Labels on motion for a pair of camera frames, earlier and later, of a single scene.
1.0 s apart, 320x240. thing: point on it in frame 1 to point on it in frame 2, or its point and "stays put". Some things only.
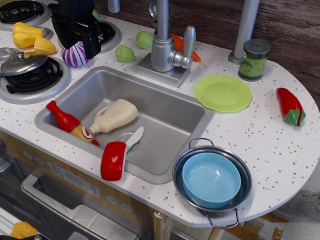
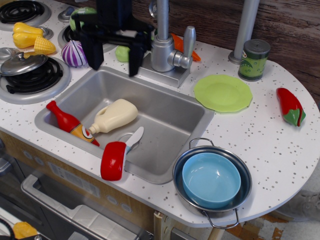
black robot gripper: x=73 y=22 to x=113 y=21
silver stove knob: x=47 y=33 stays put
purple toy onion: x=75 y=55 stays put
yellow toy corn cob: x=43 y=46 stays put
